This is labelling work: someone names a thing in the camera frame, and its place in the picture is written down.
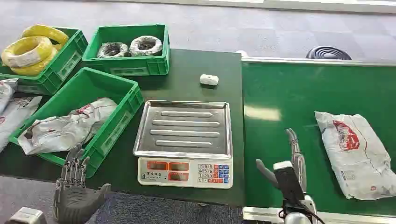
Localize green conveyor belt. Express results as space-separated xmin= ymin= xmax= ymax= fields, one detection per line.
xmin=240 ymin=56 xmax=396 ymax=224

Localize small grey parcel bag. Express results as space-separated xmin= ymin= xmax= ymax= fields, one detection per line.
xmin=0 ymin=78 xmax=19 ymax=115

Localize small white rounded box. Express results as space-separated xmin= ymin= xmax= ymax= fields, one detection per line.
xmin=199 ymin=74 xmax=219 ymax=86

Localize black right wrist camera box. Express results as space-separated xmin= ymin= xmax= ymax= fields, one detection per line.
xmin=273 ymin=161 xmax=306 ymax=202

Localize yellow wire coil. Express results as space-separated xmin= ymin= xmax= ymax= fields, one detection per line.
xmin=21 ymin=24 xmax=70 ymax=46
xmin=10 ymin=46 xmax=59 ymax=77
xmin=1 ymin=35 xmax=54 ymax=69

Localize green crate with grey coils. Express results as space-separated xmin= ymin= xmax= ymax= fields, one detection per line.
xmin=81 ymin=23 xmax=171 ymax=77

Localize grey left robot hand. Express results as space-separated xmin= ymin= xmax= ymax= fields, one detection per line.
xmin=52 ymin=143 xmax=112 ymax=224

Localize green crate with parcel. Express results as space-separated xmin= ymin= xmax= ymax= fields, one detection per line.
xmin=8 ymin=67 xmax=145 ymax=179

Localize flat grey parcel bag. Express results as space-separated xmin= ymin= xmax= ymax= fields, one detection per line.
xmin=0 ymin=95 xmax=42 ymax=153

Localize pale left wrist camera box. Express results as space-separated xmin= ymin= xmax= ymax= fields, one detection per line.
xmin=5 ymin=207 xmax=48 ymax=224

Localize black ribbed round object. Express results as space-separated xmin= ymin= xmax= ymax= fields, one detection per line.
xmin=305 ymin=45 xmax=353 ymax=60

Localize electronic weighing scale steel pan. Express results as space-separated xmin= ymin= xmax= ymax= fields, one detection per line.
xmin=133 ymin=99 xmax=234 ymax=190

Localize grey wrapped wire coil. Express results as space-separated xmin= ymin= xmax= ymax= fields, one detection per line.
xmin=96 ymin=42 xmax=131 ymax=59
xmin=129 ymin=35 xmax=163 ymax=57

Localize green crate with yellow coils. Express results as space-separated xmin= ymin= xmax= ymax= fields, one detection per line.
xmin=0 ymin=26 xmax=89 ymax=96

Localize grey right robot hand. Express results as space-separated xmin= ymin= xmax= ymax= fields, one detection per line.
xmin=255 ymin=128 xmax=308 ymax=194

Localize grey parcel bag red print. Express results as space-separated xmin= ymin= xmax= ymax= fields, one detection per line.
xmin=314 ymin=111 xmax=396 ymax=201

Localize crumpled grey parcel bag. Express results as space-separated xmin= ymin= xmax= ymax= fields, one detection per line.
xmin=17 ymin=97 xmax=119 ymax=155

